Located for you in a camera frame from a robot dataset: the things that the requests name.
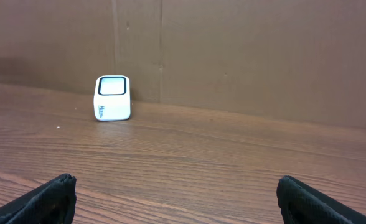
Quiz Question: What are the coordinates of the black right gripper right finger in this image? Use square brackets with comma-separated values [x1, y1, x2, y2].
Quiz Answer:
[276, 175, 366, 224]

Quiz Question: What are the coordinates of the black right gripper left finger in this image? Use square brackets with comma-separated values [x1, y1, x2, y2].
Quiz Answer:
[0, 174, 77, 224]

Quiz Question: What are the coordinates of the white barcode scanner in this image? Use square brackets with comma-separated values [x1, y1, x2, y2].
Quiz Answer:
[93, 75, 131, 121]

